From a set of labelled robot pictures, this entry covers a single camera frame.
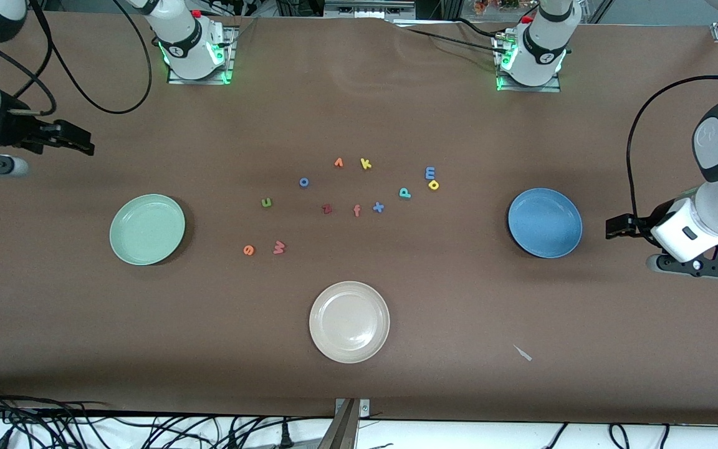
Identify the tangle of black cables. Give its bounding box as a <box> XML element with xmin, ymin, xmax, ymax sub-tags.
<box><xmin>0</xmin><ymin>384</ymin><xmax>335</xmax><ymax>449</ymax></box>

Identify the beige plate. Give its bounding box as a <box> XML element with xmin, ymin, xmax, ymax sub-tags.
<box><xmin>309</xmin><ymin>281</ymin><xmax>391</xmax><ymax>364</ymax></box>

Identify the aluminium frame rail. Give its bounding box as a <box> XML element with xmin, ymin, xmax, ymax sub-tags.
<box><xmin>323</xmin><ymin>0</ymin><xmax>417</xmax><ymax>21</ymax></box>

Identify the blue plate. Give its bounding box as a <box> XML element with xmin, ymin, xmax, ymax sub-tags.
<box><xmin>507</xmin><ymin>188</ymin><xmax>583</xmax><ymax>259</ymax></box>

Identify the green plate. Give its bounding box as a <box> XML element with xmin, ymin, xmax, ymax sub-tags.
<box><xmin>109</xmin><ymin>194</ymin><xmax>186</xmax><ymax>266</ymax></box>

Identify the aluminium profile post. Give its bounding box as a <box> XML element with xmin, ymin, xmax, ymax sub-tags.
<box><xmin>333</xmin><ymin>398</ymin><xmax>371</xmax><ymax>449</ymax></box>

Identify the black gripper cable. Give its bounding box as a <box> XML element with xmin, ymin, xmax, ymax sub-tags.
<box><xmin>0</xmin><ymin>0</ymin><xmax>154</xmax><ymax>115</ymax></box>
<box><xmin>626</xmin><ymin>75</ymin><xmax>718</xmax><ymax>219</ymax></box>

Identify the black cable on table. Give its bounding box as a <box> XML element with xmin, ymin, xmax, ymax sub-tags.
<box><xmin>404</xmin><ymin>27</ymin><xmax>503</xmax><ymax>52</ymax></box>
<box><xmin>452</xmin><ymin>17</ymin><xmax>506</xmax><ymax>39</ymax></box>

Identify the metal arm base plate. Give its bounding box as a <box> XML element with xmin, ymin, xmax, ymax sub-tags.
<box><xmin>495</xmin><ymin>31</ymin><xmax>562</xmax><ymax>93</ymax></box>
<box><xmin>167</xmin><ymin>25</ymin><xmax>236</xmax><ymax>85</ymax></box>

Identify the brown table cover sheet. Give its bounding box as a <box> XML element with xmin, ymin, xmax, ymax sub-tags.
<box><xmin>0</xmin><ymin>11</ymin><xmax>718</xmax><ymax>426</ymax></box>

